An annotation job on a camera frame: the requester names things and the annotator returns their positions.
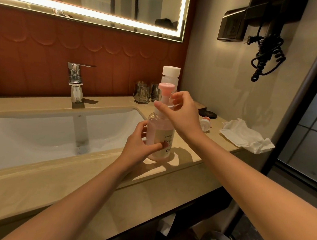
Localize person's left hand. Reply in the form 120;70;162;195
120;119;165;172

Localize person's right hand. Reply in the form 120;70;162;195
152;89;207;142

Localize pink pump bottle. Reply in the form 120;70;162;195
144;82;178;163

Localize person's left forearm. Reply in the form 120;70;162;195
2;150;134;240

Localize person's right forearm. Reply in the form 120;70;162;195
179;130;317;240

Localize faceted drinking glass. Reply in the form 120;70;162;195
149;83;162;102
133;82;152;104

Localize clear bottle with white cap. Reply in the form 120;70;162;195
160;65;181;103

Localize black round compact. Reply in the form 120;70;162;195
198;108;218;120

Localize small white pink-capped bottle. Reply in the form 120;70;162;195
199;117;211;132

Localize white crumpled towel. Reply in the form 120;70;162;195
218;117;277;155

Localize chrome faucet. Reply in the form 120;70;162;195
65;62;96;104

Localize white sink basin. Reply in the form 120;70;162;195
0;99;149;182

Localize dark socket cover box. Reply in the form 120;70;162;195
217;6;249;43

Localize black coiled cord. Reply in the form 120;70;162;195
245;22;288;84

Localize lit wall mirror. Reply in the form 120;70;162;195
0;0;191;43

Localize black wall hair dryer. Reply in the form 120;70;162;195
244;0;308;40

